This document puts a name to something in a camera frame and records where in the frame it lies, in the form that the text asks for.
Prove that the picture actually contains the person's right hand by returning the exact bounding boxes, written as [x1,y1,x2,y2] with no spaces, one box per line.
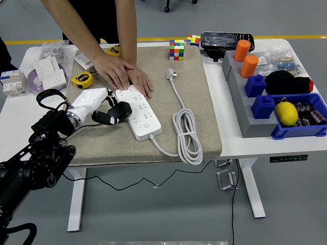
[91,50,134,90]

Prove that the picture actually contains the black chair base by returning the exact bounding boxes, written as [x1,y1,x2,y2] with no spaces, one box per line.
[164,0,199,13]

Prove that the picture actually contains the yellow lemon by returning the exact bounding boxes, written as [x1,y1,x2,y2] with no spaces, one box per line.
[274,102,299,127]

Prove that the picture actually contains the black hanging cable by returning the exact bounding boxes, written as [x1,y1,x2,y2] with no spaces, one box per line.
[230,159,241,245]

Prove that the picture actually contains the black table control panel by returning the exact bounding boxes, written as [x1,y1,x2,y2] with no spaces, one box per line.
[269,154,309,163]

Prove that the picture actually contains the person's left hand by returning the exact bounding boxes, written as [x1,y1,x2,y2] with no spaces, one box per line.
[127,66,154,99]

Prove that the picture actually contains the black plug adapter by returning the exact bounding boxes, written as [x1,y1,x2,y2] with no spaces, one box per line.
[106,101,133,122]

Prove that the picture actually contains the grey-brown mat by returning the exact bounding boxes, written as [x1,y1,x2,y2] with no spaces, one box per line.
[63,45,223,166]

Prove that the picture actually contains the white wall switch panel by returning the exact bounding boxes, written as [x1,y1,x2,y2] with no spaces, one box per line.
[74,51,96,67]

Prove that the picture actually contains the metal bracket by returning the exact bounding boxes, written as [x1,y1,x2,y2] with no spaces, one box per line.
[216,169,240,191]
[214,159,233,168]

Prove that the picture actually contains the person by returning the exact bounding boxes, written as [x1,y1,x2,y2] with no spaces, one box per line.
[0,35,13,72]
[62,0,120,45]

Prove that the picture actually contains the blue plastic block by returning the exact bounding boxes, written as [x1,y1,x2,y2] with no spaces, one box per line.
[244,74,267,98]
[251,94,277,120]

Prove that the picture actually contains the clear bag white parts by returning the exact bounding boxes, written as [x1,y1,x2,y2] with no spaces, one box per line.
[255,51,278,76]

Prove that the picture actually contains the dark electronic parts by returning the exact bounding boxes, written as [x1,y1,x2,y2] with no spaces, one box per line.
[293,101,327,128]

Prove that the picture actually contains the white blank panel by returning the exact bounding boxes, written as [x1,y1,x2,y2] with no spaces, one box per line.
[34,56,61,77]

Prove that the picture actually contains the blue plastic bin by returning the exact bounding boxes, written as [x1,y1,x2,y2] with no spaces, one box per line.
[270,92,327,140]

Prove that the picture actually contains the white coiled power cord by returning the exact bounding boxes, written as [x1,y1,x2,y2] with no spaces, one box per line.
[149,76,204,166]

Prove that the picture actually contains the colourful puzzle cube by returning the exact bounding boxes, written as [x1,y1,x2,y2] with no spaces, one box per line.
[185,34,202,48]
[168,39,185,62]

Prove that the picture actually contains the white power strip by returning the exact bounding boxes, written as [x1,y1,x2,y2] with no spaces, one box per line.
[114,85,162,141]

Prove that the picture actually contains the white circuit breaker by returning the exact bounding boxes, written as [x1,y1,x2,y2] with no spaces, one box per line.
[0,69,28,96]

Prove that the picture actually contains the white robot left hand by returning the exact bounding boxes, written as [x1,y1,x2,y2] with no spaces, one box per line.
[69,87,123,126]

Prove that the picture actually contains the yellow tape measure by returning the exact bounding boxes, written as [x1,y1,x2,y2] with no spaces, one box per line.
[71,71,95,89]
[106,45,121,57]

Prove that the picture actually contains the black fabric item red tip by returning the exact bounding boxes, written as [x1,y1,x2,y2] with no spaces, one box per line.
[265,70,314,95]

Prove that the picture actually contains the white three-pin plug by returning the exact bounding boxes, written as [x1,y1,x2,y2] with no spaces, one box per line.
[165,67,179,81]

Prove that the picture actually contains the grey stepped block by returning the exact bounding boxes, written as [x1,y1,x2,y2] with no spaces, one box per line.
[221,50,279,138]

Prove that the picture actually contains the thin black adapter cord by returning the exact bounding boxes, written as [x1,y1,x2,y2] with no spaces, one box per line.
[62,122,217,191]

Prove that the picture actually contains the black film-wrapped box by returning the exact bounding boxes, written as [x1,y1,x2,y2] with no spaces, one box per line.
[200,31,255,63]

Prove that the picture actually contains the purple bowl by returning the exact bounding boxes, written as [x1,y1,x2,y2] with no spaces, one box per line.
[27,63,68,96]

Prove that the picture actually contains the orange cylinder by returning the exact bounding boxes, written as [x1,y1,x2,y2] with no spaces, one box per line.
[233,39,252,62]
[239,55,260,79]

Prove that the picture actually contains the clear bag blue parts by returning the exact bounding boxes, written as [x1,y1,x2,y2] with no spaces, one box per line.
[265,46,305,77]

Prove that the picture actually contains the white wall socket panel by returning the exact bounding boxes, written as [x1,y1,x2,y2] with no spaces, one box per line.
[40,69,67,90]

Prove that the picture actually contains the clear bag metal screws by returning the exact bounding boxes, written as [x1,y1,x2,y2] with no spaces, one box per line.
[40,40,77,65]

